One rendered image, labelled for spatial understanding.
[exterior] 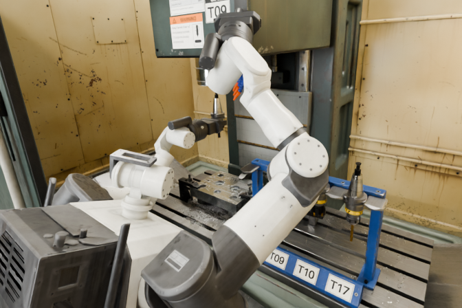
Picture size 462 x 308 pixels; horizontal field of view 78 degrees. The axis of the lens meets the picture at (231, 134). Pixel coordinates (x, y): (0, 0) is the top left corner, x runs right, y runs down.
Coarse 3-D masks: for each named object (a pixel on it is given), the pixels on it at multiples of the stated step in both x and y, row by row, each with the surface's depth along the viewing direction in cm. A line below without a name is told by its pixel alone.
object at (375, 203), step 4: (368, 196) 85; (372, 196) 85; (368, 200) 83; (372, 200) 83; (376, 200) 83; (380, 200) 83; (384, 200) 82; (364, 204) 81; (368, 204) 81; (372, 204) 81; (376, 204) 81; (380, 204) 81; (384, 204) 81; (368, 208) 80; (372, 208) 79; (376, 208) 79; (380, 208) 79
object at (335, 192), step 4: (332, 188) 90; (336, 188) 90; (340, 188) 90; (344, 188) 90; (328, 192) 88; (332, 192) 88; (336, 192) 88; (340, 192) 88; (328, 196) 87; (332, 196) 86; (336, 196) 86; (340, 196) 86
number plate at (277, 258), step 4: (272, 252) 102; (276, 252) 102; (280, 252) 101; (268, 256) 102; (272, 256) 102; (276, 256) 101; (280, 256) 100; (284, 256) 100; (288, 256) 99; (268, 260) 102; (272, 260) 101; (276, 260) 101; (280, 260) 100; (284, 260) 99; (272, 264) 101; (276, 264) 100; (280, 264) 99; (284, 264) 99; (280, 268) 99; (284, 268) 98
